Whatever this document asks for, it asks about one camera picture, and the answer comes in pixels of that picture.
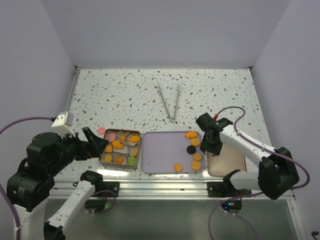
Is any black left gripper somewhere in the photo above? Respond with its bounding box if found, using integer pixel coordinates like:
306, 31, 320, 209
48, 125, 109, 175

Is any orange flower cookie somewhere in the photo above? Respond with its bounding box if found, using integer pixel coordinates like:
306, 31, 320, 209
104, 144, 113, 153
193, 153, 203, 161

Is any orange rosette cookie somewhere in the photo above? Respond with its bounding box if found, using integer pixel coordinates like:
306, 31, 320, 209
115, 156, 125, 165

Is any rose gold tin lid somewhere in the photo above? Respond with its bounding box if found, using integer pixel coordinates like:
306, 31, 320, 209
206, 144, 247, 177

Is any orange swirl cookie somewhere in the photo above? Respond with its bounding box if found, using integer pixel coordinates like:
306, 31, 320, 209
119, 134, 127, 143

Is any green round cookie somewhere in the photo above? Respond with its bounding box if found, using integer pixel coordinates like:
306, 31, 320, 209
128, 156, 137, 166

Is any orange round patterned cookie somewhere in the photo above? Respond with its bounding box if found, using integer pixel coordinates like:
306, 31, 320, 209
132, 147, 139, 158

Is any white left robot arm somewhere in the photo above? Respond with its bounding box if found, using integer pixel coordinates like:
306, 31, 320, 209
6, 127, 109, 240

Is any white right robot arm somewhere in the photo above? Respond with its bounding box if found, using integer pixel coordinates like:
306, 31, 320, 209
196, 113, 300, 200

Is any orange round cookie upper right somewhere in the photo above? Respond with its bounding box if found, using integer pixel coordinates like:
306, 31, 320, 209
190, 137, 201, 147

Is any black round cookie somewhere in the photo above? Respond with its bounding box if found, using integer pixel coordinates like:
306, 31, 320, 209
186, 145, 197, 155

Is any orange cookie top right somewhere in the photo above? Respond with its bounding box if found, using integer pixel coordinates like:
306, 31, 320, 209
185, 131, 198, 139

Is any brown cookie tin with liners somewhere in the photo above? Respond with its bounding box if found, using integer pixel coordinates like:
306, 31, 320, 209
99, 128, 142, 170

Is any orange waffle cookie bottom right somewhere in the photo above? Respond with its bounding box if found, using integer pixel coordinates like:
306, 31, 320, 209
191, 160, 202, 171

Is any orange round cookie bottom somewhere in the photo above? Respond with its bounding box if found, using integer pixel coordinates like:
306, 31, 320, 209
174, 163, 184, 172

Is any lilac plastic tray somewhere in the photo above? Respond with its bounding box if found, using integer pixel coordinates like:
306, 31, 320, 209
140, 131, 205, 174

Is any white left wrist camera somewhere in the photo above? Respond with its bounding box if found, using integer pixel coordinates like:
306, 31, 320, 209
51, 111, 76, 138

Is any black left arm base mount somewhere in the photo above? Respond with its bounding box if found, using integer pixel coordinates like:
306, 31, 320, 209
102, 181, 120, 198

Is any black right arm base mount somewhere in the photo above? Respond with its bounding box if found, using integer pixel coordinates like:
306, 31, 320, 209
206, 181, 252, 198

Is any aluminium mounting rail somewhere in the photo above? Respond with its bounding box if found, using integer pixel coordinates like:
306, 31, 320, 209
53, 177, 296, 201

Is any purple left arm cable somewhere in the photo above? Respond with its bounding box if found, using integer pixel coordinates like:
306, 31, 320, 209
0, 116, 55, 231

